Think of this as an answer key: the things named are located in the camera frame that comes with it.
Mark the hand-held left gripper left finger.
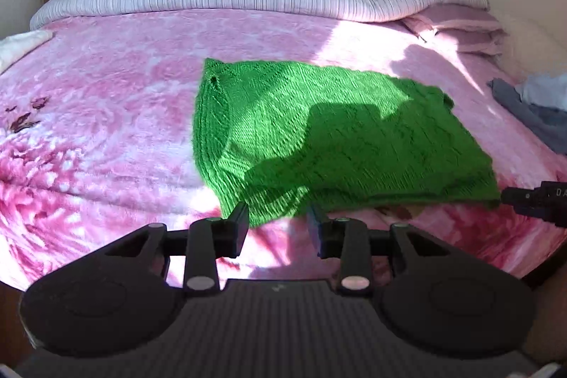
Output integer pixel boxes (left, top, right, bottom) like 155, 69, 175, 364
104, 201, 251, 295

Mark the light blue garment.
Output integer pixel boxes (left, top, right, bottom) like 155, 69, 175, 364
515, 72, 567, 112

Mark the pink pillow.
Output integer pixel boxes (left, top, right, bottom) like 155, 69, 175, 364
400, 3, 503, 37

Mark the pink floral fleece blanket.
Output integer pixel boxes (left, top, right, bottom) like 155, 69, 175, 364
0, 8, 567, 290

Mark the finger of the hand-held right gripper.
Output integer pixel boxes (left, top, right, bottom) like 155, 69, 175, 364
500, 184, 545, 216

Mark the white folded cloth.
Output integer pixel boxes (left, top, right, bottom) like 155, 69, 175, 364
0, 29, 54, 74

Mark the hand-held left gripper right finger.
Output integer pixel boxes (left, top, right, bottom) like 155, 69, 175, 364
307, 203, 448, 297

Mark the green knitted sweater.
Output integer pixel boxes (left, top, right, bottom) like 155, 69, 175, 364
193, 58, 502, 227

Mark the grey-blue garment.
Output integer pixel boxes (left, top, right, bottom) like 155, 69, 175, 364
486, 78, 567, 156

